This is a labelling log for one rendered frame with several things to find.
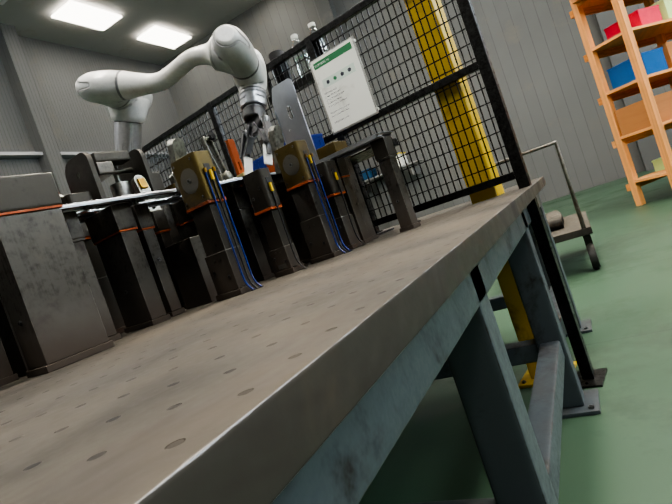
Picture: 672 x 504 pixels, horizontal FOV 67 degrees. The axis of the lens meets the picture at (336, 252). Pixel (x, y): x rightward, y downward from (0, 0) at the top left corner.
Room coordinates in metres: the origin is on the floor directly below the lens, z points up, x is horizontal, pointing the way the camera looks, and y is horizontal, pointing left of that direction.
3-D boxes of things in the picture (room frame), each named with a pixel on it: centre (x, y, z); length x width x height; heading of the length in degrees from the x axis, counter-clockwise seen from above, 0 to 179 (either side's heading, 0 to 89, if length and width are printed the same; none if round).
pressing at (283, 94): (1.86, 0.00, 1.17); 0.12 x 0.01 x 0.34; 54
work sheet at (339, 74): (2.04, -0.24, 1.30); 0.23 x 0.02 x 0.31; 54
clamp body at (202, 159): (1.21, 0.24, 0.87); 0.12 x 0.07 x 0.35; 54
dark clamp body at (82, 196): (1.37, 0.63, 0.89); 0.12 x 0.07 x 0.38; 54
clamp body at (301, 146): (1.48, 0.01, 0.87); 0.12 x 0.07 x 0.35; 54
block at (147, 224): (1.28, 0.44, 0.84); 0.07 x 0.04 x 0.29; 54
